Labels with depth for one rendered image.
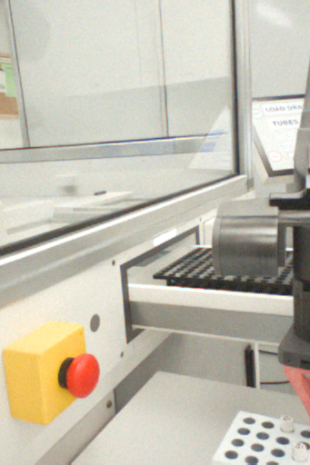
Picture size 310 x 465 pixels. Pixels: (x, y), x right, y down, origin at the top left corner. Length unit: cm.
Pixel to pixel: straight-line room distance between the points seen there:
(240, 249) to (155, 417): 27
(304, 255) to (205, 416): 27
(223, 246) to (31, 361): 20
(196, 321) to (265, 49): 193
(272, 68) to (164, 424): 201
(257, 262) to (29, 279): 22
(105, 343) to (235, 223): 27
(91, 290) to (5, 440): 18
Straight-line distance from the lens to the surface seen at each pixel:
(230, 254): 43
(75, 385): 46
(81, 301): 57
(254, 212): 45
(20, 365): 47
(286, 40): 242
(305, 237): 43
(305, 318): 45
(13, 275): 47
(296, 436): 53
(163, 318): 65
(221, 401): 64
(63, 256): 53
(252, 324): 61
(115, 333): 64
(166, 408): 64
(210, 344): 103
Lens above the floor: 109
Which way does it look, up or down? 11 degrees down
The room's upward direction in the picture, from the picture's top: 4 degrees counter-clockwise
